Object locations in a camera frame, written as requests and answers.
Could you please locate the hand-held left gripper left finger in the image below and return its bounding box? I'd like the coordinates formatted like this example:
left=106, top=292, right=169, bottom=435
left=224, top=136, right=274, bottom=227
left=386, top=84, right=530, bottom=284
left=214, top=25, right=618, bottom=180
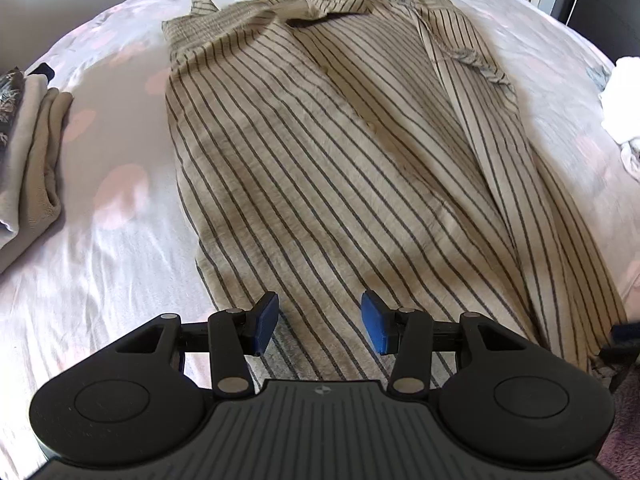
left=107, top=291, right=280, bottom=393

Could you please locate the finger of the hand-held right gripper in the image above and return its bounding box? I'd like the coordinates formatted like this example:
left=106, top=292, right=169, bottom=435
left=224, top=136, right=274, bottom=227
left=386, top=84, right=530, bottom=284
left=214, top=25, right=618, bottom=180
left=597, top=324, right=640, bottom=393

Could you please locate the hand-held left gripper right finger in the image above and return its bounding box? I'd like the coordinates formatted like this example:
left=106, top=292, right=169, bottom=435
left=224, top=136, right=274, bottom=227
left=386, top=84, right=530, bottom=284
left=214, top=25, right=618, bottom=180
left=361, top=291, right=531, bottom=395

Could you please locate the beige striped shirt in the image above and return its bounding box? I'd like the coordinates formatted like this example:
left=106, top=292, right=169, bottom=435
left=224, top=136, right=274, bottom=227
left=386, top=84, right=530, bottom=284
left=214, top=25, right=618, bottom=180
left=161, top=0, right=628, bottom=386

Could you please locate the purple fleece blanket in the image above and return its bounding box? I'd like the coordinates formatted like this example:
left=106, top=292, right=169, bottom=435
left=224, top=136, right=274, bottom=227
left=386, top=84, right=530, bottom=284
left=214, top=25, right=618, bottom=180
left=595, top=367, right=640, bottom=480

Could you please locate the pink polka dot bedsheet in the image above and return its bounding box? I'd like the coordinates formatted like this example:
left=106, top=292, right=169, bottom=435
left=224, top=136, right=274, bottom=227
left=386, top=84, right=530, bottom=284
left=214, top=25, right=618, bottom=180
left=0, top=0, right=640, bottom=461

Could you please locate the white crumpled cloth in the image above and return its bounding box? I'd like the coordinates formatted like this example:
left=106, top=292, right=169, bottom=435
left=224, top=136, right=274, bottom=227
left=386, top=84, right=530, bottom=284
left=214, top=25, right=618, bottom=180
left=597, top=56, right=640, bottom=183

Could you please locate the beige folded cloth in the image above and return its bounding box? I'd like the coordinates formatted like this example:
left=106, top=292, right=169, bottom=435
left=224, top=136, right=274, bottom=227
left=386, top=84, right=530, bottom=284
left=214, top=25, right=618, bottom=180
left=22, top=88, right=75, bottom=233

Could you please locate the white folded cloth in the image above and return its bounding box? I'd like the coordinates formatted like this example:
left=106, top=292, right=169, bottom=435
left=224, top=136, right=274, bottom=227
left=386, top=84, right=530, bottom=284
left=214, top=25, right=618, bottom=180
left=0, top=74, right=61, bottom=276

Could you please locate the dark floral folded garment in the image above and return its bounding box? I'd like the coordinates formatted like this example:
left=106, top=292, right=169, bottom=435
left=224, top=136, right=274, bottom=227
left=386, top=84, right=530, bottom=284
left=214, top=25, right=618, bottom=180
left=0, top=67, right=27, bottom=183

